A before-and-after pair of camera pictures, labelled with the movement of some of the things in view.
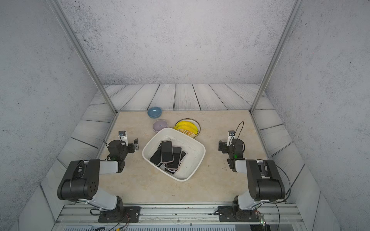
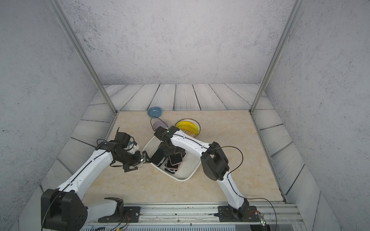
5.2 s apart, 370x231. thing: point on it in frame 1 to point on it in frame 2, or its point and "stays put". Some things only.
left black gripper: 132,149 to 138,159
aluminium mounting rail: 178,214 stays put
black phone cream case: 156,157 stays put
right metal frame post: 276,55 stays put
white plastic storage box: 195,150 stays put
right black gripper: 225,147 to 166,152
